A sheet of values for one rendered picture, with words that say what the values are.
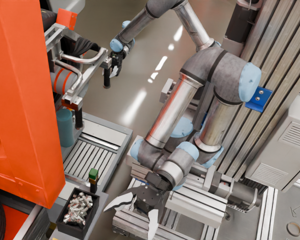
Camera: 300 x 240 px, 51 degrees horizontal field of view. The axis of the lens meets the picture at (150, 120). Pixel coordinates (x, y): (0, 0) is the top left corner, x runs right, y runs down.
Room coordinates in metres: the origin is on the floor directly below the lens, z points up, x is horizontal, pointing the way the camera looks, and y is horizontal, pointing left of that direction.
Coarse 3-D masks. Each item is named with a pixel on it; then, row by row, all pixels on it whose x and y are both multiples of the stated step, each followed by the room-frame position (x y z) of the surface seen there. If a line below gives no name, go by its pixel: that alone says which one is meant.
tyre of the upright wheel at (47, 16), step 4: (40, 8) 1.41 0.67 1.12; (44, 12) 1.32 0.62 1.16; (48, 12) 1.34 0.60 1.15; (52, 12) 1.37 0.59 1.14; (44, 16) 1.28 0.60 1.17; (48, 16) 1.31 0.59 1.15; (52, 16) 1.34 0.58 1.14; (56, 16) 1.37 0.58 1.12; (44, 20) 1.27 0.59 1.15; (48, 20) 1.30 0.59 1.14; (52, 20) 1.33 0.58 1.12; (44, 24) 1.26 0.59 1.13; (48, 24) 1.29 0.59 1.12; (52, 24) 1.33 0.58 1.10; (44, 28) 1.26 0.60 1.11; (48, 28) 1.29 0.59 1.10; (68, 40) 1.46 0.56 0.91; (68, 44) 1.46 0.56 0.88; (68, 48) 1.46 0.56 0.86; (68, 60) 1.45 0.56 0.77; (56, 100) 1.28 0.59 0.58
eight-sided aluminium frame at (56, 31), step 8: (56, 24) 1.30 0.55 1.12; (48, 32) 1.23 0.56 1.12; (56, 32) 1.24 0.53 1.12; (64, 32) 1.28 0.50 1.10; (72, 32) 1.36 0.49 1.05; (48, 40) 1.17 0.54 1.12; (56, 40) 1.21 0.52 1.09; (72, 40) 1.43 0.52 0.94; (48, 48) 1.14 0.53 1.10; (72, 48) 1.43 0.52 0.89; (80, 56) 1.44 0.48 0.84; (72, 64) 1.43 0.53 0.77; (80, 64) 1.43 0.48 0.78; (56, 104) 1.22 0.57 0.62
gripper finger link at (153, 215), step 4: (152, 212) 0.38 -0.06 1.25; (156, 212) 0.38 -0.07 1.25; (148, 216) 0.36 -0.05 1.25; (152, 216) 0.36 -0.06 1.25; (156, 216) 0.37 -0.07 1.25; (152, 220) 0.35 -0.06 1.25; (156, 220) 0.35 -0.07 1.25; (152, 224) 0.34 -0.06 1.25; (156, 224) 0.34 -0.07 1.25; (148, 228) 0.33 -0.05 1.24; (152, 228) 0.33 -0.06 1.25; (156, 228) 0.33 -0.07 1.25; (148, 232) 0.32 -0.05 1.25; (152, 232) 0.32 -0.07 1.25; (148, 236) 0.31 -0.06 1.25; (152, 236) 0.31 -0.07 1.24
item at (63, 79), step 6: (60, 72) 1.18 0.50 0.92; (66, 72) 1.19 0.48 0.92; (72, 72) 1.20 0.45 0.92; (54, 78) 1.15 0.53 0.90; (60, 78) 1.15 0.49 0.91; (66, 78) 1.15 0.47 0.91; (72, 78) 1.16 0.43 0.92; (54, 84) 1.13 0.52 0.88; (60, 84) 1.13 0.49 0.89; (66, 84) 1.13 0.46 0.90; (72, 84) 1.13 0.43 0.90; (54, 90) 1.12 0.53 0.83; (60, 90) 1.12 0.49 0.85; (66, 90) 1.11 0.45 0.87; (84, 90) 1.18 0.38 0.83; (78, 96) 1.11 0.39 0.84
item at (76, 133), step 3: (72, 117) 1.50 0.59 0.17; (84, 123) 1.49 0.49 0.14; (84, 126) 1.49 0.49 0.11; (75, 129) 1.41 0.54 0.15; (75, 132) 1.38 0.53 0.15; (78, 132) 1.39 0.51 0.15; (75, 135) 1.35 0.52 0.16; (78, 135) 1.39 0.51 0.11; (75, 138) 1.34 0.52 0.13; (63, 147) 1.24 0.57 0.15; (69, 147) 1.25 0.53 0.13; (63, 150) 1.21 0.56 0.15; (66, 150) 1.21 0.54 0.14; (69, 150) 1.25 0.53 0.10; (63, 153) 1.18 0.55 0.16; (66, 153) 1.21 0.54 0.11; (63, 156) 1.17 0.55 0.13; (63, 159) 1.17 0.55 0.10
